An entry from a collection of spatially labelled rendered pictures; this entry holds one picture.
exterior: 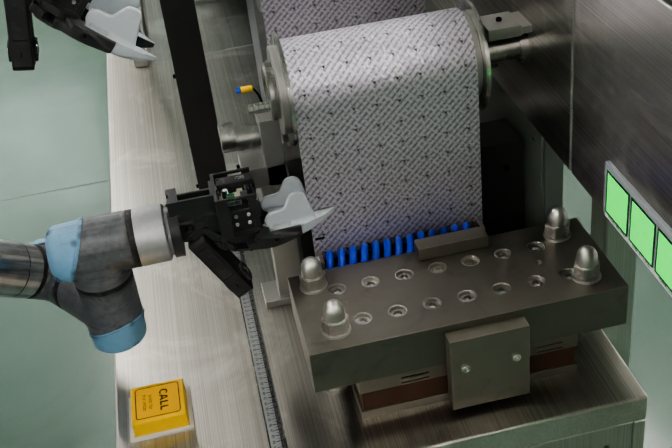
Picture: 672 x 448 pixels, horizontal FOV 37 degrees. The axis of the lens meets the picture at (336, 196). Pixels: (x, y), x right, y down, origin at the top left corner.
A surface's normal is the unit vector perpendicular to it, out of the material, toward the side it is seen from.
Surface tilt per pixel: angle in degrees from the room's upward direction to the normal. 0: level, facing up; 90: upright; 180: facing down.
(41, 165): 0
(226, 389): 0
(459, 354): 90
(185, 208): 90
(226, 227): 90
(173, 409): 0
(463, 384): 90
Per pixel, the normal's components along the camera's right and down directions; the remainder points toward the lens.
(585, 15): -0.97, 0.19
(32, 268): 0.81, -0.08
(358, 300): -0.11, -0.84
